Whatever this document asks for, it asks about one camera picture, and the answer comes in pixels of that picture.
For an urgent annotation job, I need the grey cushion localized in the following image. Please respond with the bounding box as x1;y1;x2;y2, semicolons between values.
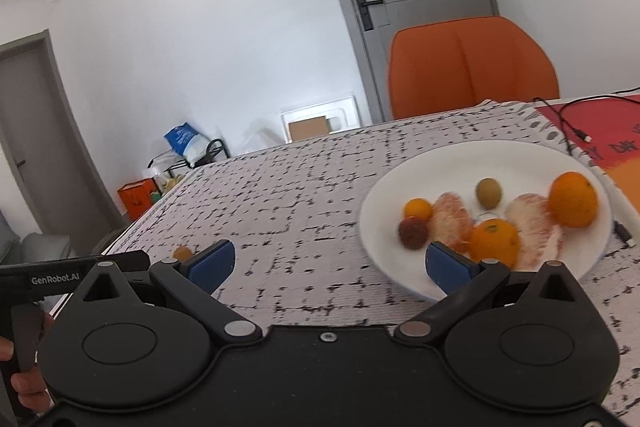
20;232;72;266

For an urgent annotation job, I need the blue plastic bag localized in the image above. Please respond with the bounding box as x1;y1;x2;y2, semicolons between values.
164;123;209;164

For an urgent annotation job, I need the tall oval orange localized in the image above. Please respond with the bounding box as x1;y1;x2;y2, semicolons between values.
547;172;599;229

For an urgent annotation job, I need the brown cardboard piece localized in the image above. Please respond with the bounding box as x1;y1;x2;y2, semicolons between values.
288;117;330;142

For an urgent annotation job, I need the large peeled pomelo segment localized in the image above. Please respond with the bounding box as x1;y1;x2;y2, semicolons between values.
504;193;565;273

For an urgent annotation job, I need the black cable plug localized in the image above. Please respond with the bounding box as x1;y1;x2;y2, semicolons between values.
612;219;639;249

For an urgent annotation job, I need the clear plastic bag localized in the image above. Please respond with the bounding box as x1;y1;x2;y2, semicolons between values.
244;122;282;154

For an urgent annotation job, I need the orange box on floor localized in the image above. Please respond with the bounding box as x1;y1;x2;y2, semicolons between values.
117;179;159;221

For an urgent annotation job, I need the orange chair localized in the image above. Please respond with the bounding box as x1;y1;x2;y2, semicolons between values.
388;17;561;121

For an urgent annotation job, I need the large round orange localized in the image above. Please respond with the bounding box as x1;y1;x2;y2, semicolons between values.
469;218;521;269

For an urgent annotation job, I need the small peeled pomelo segment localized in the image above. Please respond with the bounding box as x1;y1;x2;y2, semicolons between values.
430;192;474;254

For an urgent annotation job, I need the black metal rack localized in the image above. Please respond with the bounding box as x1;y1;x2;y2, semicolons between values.
169;138;231;174

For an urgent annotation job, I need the small brown-green kiwi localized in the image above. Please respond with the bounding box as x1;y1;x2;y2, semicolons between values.
475;178;502;210

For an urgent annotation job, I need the white plastic container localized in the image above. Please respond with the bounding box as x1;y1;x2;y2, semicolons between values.
146;154;187;196

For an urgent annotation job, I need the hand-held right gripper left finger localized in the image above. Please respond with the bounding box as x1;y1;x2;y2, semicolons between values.
70;239;264;348

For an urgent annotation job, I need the white foam tray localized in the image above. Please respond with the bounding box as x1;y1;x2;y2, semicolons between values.
279;94;361;144

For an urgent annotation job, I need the person's left hand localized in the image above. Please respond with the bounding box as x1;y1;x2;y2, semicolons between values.
0;312;55;414

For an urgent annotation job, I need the black-patterned white tablecloth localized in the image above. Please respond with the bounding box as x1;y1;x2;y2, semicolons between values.
52;99;640;427

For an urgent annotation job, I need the red paper mat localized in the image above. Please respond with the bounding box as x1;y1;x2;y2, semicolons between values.
532;96;640;230

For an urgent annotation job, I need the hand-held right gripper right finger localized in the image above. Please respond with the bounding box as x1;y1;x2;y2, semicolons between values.
394;242;591;348

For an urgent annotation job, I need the black door handle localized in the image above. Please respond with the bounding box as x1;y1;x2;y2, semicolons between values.
354;0;386;32

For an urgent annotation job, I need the black cable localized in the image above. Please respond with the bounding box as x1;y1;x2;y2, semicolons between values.
531;94;640;144

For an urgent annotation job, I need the small red lychee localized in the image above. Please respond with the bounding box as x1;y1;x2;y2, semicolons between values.
398;217;431;251

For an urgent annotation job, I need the white round plate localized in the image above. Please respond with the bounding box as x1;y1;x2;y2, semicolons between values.
359;140;615;304

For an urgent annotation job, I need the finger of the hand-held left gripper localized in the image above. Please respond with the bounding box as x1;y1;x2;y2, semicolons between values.
112;249;152;274

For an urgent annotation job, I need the dark grey door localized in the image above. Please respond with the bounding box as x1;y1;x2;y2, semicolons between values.
0;29;134;255

